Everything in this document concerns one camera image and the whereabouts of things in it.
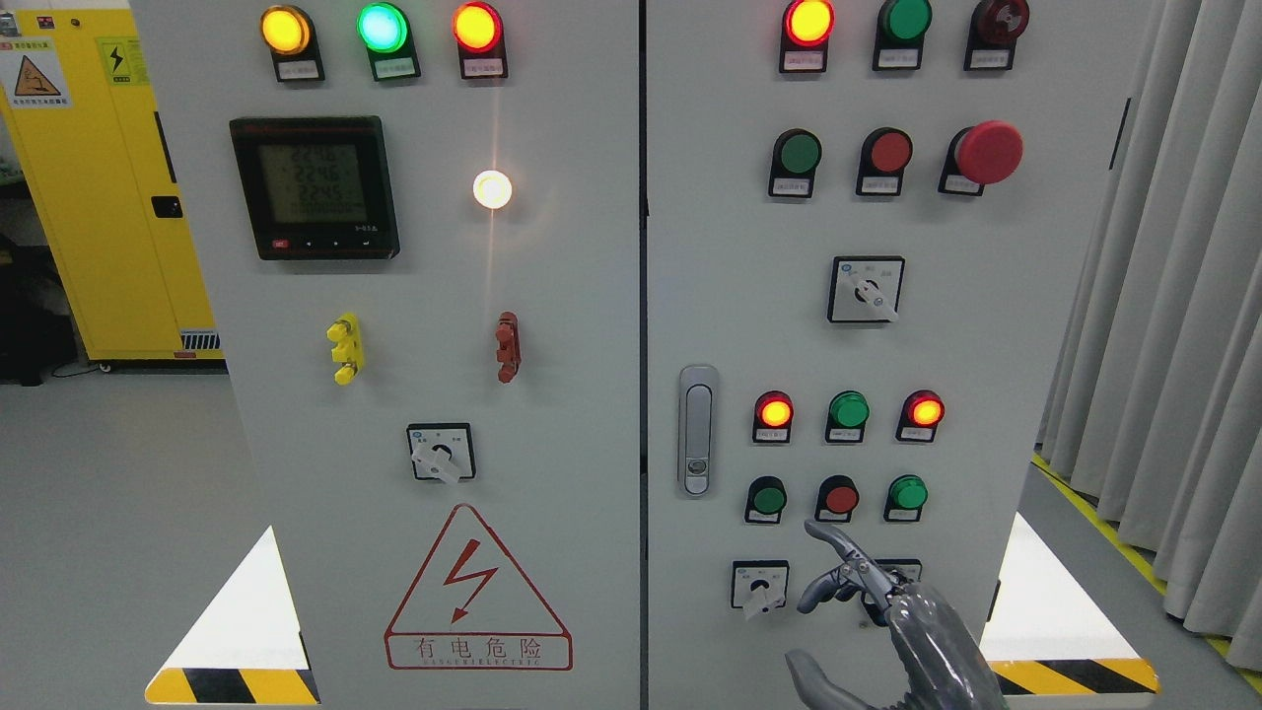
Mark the white lit indicator lamp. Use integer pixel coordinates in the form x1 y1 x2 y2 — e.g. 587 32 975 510
469 170 515 211

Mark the yellow black floor hazard tape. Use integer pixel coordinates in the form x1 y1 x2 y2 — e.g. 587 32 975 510
1029 451 1262 695

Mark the red push button lower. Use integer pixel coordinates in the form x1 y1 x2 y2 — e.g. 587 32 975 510
814 473 859 523

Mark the red emergency stop mushroom button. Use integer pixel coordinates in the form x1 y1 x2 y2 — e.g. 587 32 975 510
938 120 1023 197

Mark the green push button lower left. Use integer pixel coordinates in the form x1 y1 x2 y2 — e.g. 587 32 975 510
743 475 787 525

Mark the red indicator lamp top right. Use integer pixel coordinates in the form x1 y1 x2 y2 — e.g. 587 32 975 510
777 0 837 74

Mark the green indicator lamp middle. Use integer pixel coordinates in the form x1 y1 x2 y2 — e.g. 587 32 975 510
824 390 871 445

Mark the green indicator lamp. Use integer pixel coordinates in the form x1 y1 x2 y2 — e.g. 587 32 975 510
824 390 871 445
872 0 933 72
356 3 422 81

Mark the yellow indicator lamp top left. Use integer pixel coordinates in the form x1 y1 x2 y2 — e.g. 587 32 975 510
260 5 326 84

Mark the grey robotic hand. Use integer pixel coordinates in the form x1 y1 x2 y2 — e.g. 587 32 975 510
795 520 1010 709

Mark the red terminal connector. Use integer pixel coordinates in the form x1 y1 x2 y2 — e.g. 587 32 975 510
493 311 522 383

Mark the red indicator lamp middle left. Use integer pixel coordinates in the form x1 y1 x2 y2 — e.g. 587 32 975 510
751 390 795 445

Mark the left door selector switch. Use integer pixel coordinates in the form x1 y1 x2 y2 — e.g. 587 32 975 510
405 422 477 484

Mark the yellow terminal connector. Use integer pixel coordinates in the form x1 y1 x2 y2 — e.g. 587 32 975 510
326 311 365 387

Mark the right door upper selector switch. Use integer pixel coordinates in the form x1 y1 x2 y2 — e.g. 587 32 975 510
827 255 906 323

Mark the lower left selector switch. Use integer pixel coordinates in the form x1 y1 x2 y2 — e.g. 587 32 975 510
731 560 793 620

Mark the grey curtain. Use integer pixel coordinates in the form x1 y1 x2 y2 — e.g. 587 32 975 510
1041 1 1261 670

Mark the black digital power meter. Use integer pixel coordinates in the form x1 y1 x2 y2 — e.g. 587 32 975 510
230 115 400 260

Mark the red electrical hazard warning sign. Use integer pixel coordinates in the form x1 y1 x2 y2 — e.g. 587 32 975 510
384 504 574 673

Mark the green indicator lamp top left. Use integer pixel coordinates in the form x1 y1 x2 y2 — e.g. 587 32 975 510
356 3 422 81

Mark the red indicator lamp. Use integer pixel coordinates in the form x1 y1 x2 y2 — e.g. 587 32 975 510
751 390 795 445
777 0 837 74
452 1 509 79
895 390 947 444

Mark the red push button upper row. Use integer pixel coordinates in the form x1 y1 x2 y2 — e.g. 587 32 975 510
854 127 912 197

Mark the red indicator lamp middle right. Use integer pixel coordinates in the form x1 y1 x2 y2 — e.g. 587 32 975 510
895 390 947 444

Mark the green indicator lamp top right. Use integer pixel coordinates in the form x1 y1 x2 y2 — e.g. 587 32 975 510
872 0 933 72

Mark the silver cabinet door handle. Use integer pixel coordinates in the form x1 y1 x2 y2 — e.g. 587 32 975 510
676 364 721 496

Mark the green push button lower right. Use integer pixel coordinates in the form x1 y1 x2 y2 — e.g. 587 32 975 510
882 473 929 523

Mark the door selector switch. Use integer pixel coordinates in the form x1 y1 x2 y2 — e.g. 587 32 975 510
405 422 477 484
827 255 906 323

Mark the red indicator lamp top left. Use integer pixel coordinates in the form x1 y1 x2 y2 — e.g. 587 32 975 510
452 1 509 79

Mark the black key switch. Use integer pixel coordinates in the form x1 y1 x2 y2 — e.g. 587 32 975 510
861 557 924 626

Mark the grey electrical control cabinet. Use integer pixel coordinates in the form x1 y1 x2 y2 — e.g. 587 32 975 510
133 1 1162 709

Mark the dark red buzzer lamp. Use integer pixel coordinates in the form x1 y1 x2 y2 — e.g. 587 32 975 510
963 0 1029 72

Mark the green push button upper row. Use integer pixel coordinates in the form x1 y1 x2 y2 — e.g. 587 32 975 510
767 127 823 199

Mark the yellow safety cabinet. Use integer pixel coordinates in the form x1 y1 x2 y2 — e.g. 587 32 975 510
3 8 223 361

